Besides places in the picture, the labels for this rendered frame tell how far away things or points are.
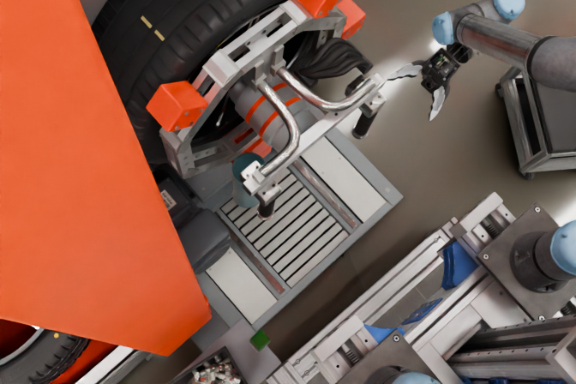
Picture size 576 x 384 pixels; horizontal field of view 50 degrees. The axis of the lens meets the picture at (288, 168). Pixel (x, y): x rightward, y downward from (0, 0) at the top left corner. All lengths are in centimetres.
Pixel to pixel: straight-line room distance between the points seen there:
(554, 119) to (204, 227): 128
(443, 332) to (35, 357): 107
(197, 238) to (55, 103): 161
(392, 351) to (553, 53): 74
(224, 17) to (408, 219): 137
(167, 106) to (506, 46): 71
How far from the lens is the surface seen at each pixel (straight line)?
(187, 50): 130
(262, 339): 162
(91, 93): 33
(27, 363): 185
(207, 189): 214
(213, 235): 191
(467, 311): 166
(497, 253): 161
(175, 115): 127
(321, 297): 231
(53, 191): 39
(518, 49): 136
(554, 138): 235
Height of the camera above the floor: 227
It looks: 71 degrees down
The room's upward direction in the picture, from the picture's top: 14 degrees clockwise
